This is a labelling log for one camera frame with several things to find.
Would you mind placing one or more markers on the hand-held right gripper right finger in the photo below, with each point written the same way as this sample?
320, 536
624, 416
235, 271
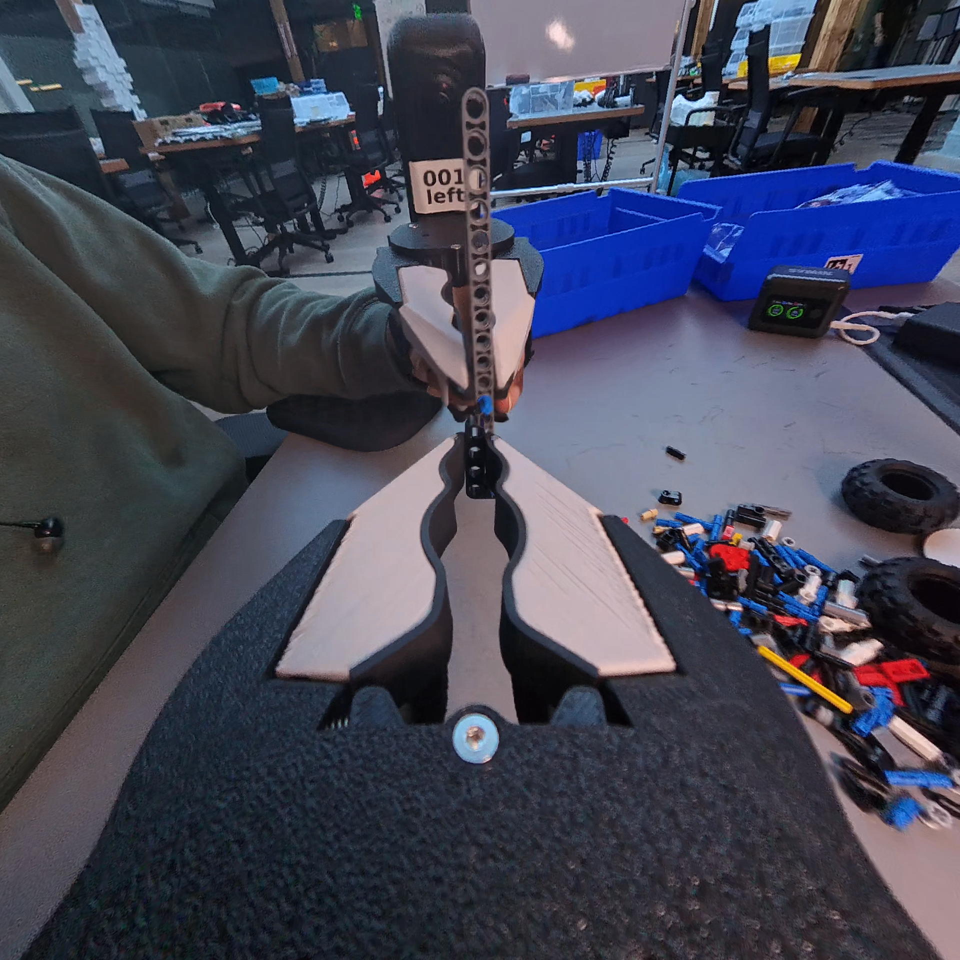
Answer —
593, 600

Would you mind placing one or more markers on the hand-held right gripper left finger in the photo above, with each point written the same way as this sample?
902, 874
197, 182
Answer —
353, 600

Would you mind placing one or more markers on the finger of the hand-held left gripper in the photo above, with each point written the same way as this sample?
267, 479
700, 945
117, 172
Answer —
513, 323
432, 323

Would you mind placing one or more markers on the long dark grey holed beam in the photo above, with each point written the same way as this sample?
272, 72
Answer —
477, 225

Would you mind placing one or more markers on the pile of small building pieces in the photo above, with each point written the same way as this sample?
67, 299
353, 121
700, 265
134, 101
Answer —
780, 600

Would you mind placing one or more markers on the yellow axle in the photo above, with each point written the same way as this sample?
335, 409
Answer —
803, 678

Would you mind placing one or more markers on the person's left forearm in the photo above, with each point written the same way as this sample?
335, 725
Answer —
285, 338

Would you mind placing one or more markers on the grey desk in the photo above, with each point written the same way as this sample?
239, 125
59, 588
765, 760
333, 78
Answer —
630, 390

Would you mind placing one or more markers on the wooden background desk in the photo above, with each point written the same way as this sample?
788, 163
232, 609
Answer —
240, 138

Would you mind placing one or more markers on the person's left hand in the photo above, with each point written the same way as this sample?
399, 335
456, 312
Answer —
507, 404

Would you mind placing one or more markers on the black office chair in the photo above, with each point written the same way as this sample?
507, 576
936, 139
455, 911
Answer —
285, 180
720, 105

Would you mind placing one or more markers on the white board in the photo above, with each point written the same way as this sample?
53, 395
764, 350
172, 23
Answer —
585, 38

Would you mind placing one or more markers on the person in green sweatshirt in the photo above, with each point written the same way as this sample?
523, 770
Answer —
90, 495

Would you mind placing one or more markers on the black device green display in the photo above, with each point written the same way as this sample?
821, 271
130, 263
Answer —
800, 303

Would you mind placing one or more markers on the black earbud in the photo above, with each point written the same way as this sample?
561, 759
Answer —
45, 528

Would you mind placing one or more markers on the black toy tyre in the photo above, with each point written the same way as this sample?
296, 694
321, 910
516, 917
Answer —
915, 608
900, 495

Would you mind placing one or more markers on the wide blue storage bin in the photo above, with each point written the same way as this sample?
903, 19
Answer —
840, 225

